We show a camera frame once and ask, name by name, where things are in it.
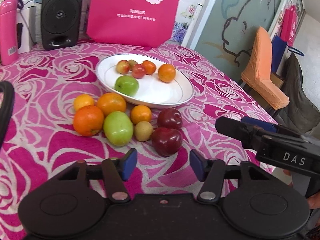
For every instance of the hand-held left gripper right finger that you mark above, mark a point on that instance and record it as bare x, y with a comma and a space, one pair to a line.
196, 165

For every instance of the pink rose pattern tablecloth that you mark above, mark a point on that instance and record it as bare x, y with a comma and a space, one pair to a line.
50, 80

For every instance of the orange covered chair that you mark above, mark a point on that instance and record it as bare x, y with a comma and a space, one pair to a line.
260, 62

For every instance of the yellow citrus fruit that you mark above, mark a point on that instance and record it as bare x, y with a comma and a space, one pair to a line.
83, 102

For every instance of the small pink paper bag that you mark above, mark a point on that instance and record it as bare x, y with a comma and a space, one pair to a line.
291, 27

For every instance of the small orange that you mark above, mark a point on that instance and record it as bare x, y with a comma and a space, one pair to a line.
141, 114

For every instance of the large orange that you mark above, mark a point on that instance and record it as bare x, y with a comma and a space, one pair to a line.
166, 73

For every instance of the dark green cloth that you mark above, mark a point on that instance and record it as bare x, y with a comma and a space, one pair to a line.
297, 100

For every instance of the purple flower wall sticker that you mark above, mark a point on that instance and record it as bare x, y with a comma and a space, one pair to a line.
181, 30

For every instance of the glass door with cartoon drawing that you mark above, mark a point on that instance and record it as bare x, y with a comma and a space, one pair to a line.
237, 10

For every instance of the white box with black print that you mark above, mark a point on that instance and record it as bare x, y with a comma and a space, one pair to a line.
26, 20

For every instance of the person's right hand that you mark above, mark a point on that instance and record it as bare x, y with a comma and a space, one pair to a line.
315, 201

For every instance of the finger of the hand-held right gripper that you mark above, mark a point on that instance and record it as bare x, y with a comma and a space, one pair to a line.
265, 127
232, 127

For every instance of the pink thermos bottle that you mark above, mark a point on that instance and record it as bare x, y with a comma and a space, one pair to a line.
7, 30

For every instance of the red-yellow small apple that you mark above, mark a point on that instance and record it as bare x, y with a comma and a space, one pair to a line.
122, 67

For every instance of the black speaker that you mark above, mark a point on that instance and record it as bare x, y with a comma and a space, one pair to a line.
60, 15

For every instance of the white round plate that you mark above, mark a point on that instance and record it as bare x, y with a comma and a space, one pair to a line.
160, 92

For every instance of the oblong green apple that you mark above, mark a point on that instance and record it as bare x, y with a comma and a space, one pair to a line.
118, 128

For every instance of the red-green small apple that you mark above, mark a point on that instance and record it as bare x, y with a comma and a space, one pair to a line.
138, 71

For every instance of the olive green small fruit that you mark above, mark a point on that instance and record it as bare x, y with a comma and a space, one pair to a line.
143, 131

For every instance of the round green apple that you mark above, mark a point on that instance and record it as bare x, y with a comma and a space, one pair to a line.
126, 85

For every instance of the magenta printed bag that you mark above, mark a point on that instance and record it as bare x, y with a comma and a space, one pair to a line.
135, 27

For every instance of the blue bag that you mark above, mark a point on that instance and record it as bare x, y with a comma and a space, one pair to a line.
278, 52

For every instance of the dark red plum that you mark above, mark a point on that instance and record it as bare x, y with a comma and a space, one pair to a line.
170, 118
166, 141

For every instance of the yellow-green small fruit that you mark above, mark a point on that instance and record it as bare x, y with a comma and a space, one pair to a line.
132, 63

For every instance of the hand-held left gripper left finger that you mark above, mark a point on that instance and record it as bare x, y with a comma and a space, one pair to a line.
128, 163

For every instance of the orange with stem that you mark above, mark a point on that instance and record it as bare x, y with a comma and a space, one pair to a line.
88, 120

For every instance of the tangerine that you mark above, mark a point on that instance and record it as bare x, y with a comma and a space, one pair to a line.
149, 67

